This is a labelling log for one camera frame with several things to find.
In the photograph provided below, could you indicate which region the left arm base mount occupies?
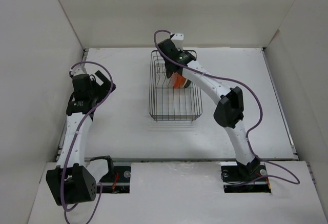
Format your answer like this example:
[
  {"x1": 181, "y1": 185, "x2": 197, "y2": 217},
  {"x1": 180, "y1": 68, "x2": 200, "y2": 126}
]
[{"x1": 100, "y1": 161, "x2": 132, "y2": 194}]

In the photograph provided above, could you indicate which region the grey wire dish rack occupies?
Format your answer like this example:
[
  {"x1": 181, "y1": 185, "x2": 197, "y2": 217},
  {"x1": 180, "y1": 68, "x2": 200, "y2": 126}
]
[{"x1": 148, "y1": 50, "x2": 202, "y2": 122}]

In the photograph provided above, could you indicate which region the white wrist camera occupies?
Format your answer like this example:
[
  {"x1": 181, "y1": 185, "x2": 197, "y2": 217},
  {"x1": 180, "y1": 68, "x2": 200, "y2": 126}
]
[
  {"x1": 170, "y1": 33, "x2": 184, "y2": 51},
  {"x1": 69, "y1": 65, "x2": 87, "y2": 78}
]

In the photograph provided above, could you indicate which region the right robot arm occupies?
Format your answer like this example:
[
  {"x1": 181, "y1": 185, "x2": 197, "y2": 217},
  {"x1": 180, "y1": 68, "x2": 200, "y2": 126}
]
[{"x1": 156, "y1": 39, "x2": 260, "y2": 181}]

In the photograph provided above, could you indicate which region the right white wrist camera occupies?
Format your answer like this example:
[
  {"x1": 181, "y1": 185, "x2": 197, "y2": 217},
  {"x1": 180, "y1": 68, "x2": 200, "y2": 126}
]
[{"x1": 170, "y1": 33, "x2": 184, "y2": 51}]

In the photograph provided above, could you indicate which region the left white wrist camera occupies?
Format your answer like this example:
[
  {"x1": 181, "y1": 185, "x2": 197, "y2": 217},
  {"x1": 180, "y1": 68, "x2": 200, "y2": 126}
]
[{"x1": 69, "y1": 65, "x2": 87, "y2": 78}]

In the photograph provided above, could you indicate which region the blue patterned plate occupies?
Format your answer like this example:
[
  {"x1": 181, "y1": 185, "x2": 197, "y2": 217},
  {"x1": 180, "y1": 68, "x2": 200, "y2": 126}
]
[{"x1": 184, "y1": 79, "x2": 192, "y2": 88}]

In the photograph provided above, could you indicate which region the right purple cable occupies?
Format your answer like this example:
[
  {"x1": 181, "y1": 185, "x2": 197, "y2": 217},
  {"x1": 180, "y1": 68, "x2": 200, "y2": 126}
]
[{"x1": 153, "y1": 30, "x2": 300, "y2": 186}]

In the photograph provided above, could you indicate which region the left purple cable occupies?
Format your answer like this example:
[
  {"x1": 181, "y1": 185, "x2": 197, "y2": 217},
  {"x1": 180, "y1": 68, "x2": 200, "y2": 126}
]
[{"x1": 61, "y1": 62, "x2": 115, "y2": 224}]

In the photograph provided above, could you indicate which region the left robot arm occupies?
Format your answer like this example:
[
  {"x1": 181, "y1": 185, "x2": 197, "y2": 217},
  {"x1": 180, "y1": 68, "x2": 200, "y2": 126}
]
[{"x1": 46, "y1": 71, "x2": 116, "y2": 206}]

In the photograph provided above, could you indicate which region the purple cable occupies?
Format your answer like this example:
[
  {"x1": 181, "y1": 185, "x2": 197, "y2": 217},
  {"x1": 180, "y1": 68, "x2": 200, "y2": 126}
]
[
  {"x1": 61, "y1": 62, "x2": 115, "y2": 224},
  {"x1": 153, "y1": 30, "x2": 300, "y2": 186}
]

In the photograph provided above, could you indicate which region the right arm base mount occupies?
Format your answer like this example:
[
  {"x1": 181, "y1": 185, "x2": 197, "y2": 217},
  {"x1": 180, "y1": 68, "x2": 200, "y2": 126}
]
[{"x1": 221, "y1": 165, "x2": 271, "y2": 193}]

